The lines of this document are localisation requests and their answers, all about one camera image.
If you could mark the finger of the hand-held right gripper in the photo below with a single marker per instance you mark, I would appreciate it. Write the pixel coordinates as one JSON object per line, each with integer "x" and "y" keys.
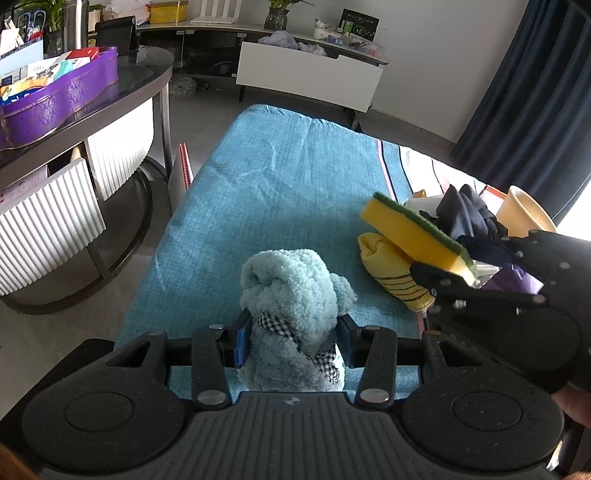
{"x": 443, "y": 281}
{"x": 549, "y": 254}

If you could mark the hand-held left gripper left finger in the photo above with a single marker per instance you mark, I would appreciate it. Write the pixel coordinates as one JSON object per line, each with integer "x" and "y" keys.
{"x": 242, "y": 341}

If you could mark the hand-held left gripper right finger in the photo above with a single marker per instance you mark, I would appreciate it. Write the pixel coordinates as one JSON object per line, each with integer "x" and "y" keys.
{"x": 346, "y": 341}

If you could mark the yellow green sponge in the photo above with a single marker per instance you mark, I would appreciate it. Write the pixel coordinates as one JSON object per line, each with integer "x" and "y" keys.
{"x": 411, "y": 230}

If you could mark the light blue fluffy cloth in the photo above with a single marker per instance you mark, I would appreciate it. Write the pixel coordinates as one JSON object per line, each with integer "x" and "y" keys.
{"x": 286, "y": 295}

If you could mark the person's right hand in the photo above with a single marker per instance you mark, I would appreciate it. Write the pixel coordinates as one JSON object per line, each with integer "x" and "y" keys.
{"x": 575, "y": 401}

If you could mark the purple tissue pack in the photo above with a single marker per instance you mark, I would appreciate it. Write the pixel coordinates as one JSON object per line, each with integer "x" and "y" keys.
{"x": 512, "y": 279}

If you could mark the beige plastic cup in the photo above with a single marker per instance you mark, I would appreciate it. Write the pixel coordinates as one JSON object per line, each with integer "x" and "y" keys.
{"x": 521, "y": 212}

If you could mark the yellow striped sock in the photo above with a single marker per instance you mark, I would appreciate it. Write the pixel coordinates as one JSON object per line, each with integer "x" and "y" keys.
{"x": 388, "y": 263}

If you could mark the navy cloth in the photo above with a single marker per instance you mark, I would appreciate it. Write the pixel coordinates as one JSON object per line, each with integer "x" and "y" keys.
{"x": 466, "y": 217}

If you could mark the white plastic container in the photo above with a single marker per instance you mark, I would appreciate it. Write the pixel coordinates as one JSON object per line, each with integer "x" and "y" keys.
{"x": 425, "y": 203}

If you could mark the navy curtain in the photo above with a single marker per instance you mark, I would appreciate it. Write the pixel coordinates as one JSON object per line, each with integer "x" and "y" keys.
{"x": 535, "y": 101}

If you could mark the blue striped blanket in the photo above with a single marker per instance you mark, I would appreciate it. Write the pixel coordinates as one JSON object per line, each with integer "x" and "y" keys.
{"x": 277, "y": 184}

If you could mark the red spiral notebook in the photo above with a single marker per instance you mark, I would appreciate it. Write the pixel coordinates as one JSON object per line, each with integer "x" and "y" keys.
{"x": 184, "y": 166}

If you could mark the white ribbed drawer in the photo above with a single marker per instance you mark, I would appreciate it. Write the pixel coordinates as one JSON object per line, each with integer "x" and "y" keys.
{"x": 46, "y": 221}
{"x": 120, "y": 147}

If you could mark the clear plastic box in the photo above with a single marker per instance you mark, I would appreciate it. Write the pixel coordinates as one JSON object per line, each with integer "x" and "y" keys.
{"x": 358, "y": 45}

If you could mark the white TV stand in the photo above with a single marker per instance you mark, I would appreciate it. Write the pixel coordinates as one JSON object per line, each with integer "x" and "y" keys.
{"x": 304, "y": 69}

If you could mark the crumpled clear plastic bag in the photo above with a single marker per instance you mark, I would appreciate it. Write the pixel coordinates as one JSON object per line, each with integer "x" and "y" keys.
{"x": 183, "y": 86}

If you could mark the black green box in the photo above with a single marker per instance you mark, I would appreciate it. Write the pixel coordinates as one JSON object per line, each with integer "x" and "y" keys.
{"x": 358, "y": 23}

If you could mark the white figurine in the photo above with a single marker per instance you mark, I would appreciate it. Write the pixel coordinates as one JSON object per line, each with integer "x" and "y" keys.
{"x": 320, "y": 30}

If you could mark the grey clothes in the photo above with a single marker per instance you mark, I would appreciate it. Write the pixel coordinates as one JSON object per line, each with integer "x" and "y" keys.
{"x": 281, "y": 40}

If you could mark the grey oval coffee table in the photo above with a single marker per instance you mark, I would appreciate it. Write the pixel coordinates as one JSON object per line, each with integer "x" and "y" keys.
{"x": 143, "y": 64}

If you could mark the purple tray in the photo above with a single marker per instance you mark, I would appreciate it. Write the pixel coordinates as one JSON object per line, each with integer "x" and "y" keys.
{"x": 60, "y": 101}

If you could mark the potted plant in dark vase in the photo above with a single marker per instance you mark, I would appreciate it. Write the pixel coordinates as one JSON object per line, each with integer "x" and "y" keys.
{"x": 276, "y": 19}

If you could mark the small red white box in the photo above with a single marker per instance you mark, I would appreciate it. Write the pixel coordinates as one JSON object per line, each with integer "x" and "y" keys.
{"x": 83, "y": 53}

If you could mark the white router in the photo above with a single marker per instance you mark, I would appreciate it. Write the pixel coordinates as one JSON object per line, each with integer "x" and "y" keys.
{"x": 217, "y": 11}

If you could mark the black stand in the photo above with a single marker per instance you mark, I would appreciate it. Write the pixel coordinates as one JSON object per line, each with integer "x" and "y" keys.
{"x": 115, "y": 34}

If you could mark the yellow box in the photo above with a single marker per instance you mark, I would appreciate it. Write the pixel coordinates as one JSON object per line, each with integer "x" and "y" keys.
{"x": 168, "y": 11}

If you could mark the white plastic bag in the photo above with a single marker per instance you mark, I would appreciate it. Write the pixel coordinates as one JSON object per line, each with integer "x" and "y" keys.
{"x": 129, "y": 10}

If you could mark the steel thermos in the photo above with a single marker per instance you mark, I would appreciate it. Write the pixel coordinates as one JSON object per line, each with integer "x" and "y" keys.
{"x": 76, "y": 23}

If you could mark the white blue box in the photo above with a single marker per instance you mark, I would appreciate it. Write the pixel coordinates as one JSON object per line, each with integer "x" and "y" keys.
{"x": 21, "y": 57}

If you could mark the bamboo plant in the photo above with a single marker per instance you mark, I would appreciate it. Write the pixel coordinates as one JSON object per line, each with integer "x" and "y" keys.
{"x": 41, "y": 5}

